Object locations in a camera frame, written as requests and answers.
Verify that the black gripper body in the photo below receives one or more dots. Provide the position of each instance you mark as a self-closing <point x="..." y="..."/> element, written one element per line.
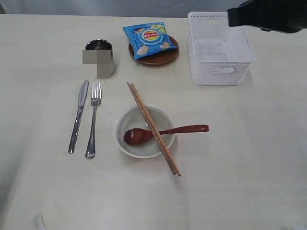
<point x="284" y="16"/>

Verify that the white perforated plastic basket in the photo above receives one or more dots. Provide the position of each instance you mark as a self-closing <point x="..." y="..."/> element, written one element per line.
<point x="218" y="54"/>

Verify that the brown wooden plate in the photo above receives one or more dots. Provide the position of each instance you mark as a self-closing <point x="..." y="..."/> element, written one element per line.
<point x="160" y="58"/>

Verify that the blue Lays chips bag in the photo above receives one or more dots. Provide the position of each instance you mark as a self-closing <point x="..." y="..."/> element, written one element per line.
<point x="148" y="39"/>

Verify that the brown wooden chopstick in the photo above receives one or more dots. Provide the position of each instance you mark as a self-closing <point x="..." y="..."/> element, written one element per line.
<point x="149" y="124"/>
<point x="156" y="127"/>

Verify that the grey speckled ceramic bowl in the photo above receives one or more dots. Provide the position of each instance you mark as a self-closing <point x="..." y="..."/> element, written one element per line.
<point x="133" y="118"/>

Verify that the silver foil packet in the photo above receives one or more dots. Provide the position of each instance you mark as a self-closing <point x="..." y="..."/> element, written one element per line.
<point x="99" y="52"/>

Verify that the brown wooden spoon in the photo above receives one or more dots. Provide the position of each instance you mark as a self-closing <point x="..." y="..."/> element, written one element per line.
<point x="137" y="136"/>

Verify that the silver metal fork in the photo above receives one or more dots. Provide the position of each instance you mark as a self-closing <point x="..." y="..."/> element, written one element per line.
<point x="96" y="99"/>

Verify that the silver metal table knife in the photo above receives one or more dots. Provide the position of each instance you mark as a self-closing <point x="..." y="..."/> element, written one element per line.
<point x="81" y="103"/>

